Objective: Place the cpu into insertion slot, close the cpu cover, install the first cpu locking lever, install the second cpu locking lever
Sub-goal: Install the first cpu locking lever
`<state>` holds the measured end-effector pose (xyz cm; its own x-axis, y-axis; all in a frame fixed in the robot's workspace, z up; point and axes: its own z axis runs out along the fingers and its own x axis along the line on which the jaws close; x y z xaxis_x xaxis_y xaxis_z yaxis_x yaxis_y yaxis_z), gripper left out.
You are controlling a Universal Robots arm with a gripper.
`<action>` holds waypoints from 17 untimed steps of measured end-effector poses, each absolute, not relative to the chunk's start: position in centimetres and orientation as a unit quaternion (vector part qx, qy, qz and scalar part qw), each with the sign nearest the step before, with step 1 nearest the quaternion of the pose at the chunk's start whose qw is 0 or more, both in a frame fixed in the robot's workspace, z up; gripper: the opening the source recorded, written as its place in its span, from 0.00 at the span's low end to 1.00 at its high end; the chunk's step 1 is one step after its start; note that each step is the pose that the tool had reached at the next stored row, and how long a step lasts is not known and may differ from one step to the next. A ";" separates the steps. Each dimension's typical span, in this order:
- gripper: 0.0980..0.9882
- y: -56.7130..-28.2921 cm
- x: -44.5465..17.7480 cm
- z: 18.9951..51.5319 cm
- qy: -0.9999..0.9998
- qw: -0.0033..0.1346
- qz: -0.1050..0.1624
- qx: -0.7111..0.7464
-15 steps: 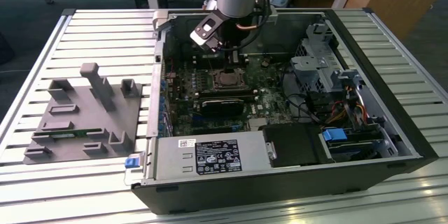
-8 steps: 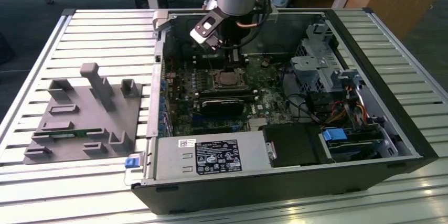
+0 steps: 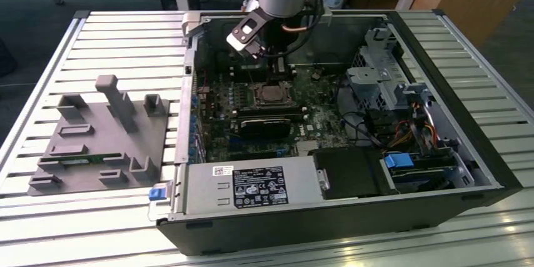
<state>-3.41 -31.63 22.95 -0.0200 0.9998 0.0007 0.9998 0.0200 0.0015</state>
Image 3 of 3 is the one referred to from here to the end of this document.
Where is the black RAM slot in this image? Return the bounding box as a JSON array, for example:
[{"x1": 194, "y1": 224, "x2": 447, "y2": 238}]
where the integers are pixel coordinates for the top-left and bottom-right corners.
[
  {"x1": 236, "y1": 112, "x2": 305, "y2": 120},
  {"x1": 233, "y1": 108, "x2": 304, "y2": 115}
]

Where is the blue case latch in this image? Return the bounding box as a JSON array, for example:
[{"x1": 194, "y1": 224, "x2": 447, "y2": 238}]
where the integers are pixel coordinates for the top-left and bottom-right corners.
[{"x1": 148, "y1": 185, "x2": 172, "y2": 201}]

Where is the coloured power wire bundle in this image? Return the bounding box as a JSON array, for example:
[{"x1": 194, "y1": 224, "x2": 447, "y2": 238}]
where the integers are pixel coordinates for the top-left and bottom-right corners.
[{"x1": 391, "y1": 101, "x2": 441, "y2": 151}]

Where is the green motherboard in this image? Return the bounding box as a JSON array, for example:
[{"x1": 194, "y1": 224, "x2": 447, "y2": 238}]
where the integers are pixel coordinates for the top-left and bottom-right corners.
[{"x1": 193, "y1": 63, "x2": 355, "y2": 163}]

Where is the black graphics card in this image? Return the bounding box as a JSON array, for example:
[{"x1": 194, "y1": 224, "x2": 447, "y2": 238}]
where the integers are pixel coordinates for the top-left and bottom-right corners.
[{"x1": 237, "y1": 118, "x2": 292, "y2": 140}]

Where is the silver chipset heat sink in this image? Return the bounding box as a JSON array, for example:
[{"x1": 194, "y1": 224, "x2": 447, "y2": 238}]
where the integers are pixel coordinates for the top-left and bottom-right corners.
[{"x1": 296, "y1": 141, "x2": 317, "y2": 156}]

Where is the silver drive cage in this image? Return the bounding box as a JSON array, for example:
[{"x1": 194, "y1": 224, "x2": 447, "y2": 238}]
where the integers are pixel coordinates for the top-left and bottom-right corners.
[{"x1": 344, "y1": 28, "x2": 431, "y2": 111}]

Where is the black plastic shroud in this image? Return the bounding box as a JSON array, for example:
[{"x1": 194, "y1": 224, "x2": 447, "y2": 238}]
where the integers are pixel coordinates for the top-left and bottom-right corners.
[{"x1": 311, "y1": 147, "x2": 395, "y2": 201}]

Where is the green RAM stick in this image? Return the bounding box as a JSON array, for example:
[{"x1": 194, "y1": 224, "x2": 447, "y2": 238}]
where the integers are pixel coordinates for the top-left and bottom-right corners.
[{"x1": 61, "y1": 153, "x2": 124, "y2": 165}]

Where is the silver power supply with label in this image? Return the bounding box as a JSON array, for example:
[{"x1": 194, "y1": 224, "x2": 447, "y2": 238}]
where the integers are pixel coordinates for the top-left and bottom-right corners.
[{"x1": 181, "y1": 162, "x2": 327, "y2": 216}]

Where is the blue disk carrier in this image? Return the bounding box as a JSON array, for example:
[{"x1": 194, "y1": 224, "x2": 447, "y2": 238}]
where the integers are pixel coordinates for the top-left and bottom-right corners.
[{"x1": 383, "y1": 153, "x2": 415, "y2": 169}]

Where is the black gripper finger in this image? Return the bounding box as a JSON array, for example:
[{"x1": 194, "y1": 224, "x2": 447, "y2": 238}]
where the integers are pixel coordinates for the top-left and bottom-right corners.
[{"x1": 268, "y1": 56, "x2": 293, "y2": 84}]

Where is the grey parts rack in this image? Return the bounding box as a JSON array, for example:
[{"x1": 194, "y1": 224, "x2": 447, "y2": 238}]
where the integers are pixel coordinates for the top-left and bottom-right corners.
[{"x1": 25, "y1": 74, "x2": 172, "y2": 198}]

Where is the black PC case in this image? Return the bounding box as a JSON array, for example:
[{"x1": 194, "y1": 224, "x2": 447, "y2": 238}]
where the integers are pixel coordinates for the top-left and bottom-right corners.
[{"x1": 154, "y1": 9, "x2": 524, "y2": 257}]

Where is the silver topped CPU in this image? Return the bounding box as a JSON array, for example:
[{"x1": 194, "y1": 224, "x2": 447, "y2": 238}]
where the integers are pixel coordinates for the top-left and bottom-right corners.
[{"x1": 260, "y1": 86, "x2": 285, "y2": 102}]

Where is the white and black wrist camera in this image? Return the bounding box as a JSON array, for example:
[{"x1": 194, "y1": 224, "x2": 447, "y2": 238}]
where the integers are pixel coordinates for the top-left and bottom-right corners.
[{"x1": 225, "y1": 13, "x2": 268, "y2": 51}]

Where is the copper coloured cable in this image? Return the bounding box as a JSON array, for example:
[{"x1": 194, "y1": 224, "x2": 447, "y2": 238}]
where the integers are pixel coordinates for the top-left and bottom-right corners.
[{"x1": 281, "y1": 23, "x2": 312, "y2": 34}]

